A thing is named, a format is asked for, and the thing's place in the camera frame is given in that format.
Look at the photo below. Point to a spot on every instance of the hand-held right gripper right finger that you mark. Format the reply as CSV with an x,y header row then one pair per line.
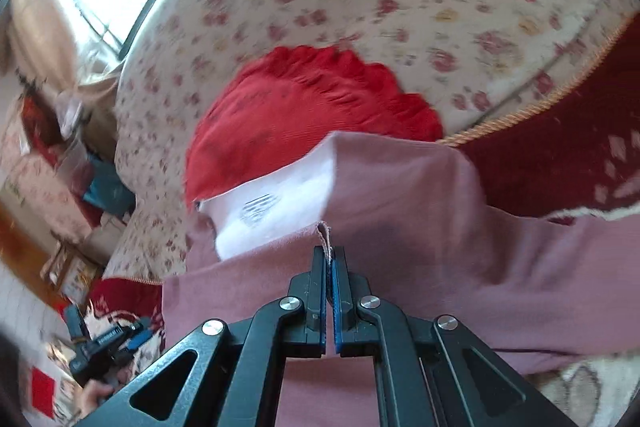
x,y
341,302

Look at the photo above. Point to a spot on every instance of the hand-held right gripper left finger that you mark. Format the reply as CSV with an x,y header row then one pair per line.
x,y
318,302

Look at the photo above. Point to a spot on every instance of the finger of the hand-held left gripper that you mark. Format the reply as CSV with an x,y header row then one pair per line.
x,y
138,338

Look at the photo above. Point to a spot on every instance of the mauve pink garment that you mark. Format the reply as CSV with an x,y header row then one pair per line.
x,y
425,232

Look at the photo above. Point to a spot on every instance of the person's left hand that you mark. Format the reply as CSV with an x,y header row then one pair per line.
x,y
95,399

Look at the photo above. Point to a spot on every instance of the red paper sheet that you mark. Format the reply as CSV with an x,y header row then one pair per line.
x,y
42,392

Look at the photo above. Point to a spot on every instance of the blue bag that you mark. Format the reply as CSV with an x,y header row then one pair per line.
x,y
107,192

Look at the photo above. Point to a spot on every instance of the red ruffled garment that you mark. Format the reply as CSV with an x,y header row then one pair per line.
x,y
300,117

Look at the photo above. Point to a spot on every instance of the red and white plush blanket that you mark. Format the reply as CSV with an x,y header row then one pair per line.
x,y
575,132

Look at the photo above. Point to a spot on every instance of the beige curtain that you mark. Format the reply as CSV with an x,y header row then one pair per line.
x,y
45,17

